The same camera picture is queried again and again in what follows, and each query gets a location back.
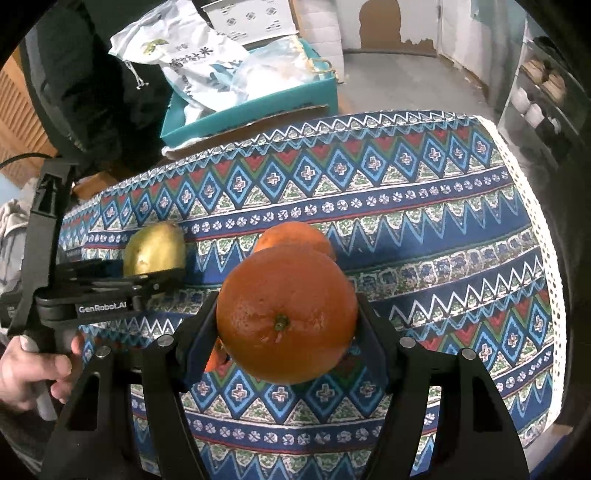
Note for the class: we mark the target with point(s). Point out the black hanging coat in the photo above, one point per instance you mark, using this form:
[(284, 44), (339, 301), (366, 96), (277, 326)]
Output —
[(92, 92)]

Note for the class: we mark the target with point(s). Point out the clear plastic bag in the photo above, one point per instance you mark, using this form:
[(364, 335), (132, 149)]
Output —
[(272, 69)]

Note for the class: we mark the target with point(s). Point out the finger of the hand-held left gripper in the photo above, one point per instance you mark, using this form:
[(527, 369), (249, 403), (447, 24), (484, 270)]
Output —
[(92, 268), (157, 282)]

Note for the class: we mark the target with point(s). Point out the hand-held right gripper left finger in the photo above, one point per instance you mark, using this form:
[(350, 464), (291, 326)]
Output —
[(203, 332)]

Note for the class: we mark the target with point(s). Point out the small orange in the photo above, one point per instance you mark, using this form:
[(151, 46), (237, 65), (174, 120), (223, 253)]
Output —
[(216, 361)]

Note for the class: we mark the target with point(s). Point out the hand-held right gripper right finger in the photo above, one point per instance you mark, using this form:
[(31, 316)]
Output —
[(375, 360)]

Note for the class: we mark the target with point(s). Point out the blue patterned tablecloth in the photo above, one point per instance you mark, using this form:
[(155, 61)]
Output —
[(415, 230)]

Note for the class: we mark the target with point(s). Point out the large orange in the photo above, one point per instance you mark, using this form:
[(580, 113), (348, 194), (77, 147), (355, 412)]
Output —
[(286, 314)]

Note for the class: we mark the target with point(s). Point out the white shoe rack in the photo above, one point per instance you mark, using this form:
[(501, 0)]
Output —
[(512, 115)]

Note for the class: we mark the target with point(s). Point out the white rice bag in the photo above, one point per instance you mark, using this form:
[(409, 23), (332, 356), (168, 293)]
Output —
[(194, 60)]

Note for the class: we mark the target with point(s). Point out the rows of shoes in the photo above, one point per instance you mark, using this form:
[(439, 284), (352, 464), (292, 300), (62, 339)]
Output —
[(535, 106)]

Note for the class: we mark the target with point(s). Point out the person's left hand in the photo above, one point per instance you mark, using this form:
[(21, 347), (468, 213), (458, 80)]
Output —
[(27, 374)]

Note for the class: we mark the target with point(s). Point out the white patterned box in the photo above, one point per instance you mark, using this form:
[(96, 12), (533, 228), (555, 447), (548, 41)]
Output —
[(249, 18)]

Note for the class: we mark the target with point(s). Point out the wooden louvered cabinet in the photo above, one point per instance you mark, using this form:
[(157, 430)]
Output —
[(18, 129)]

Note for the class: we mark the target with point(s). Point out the teal box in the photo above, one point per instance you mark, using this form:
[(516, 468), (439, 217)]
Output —
[(258, 110)]

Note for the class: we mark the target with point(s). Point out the yellow pear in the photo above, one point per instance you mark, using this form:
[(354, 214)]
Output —
[(154, 249)]

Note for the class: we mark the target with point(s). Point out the light grey hoodie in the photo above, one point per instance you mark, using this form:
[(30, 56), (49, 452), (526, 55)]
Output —
[(11, 240)]

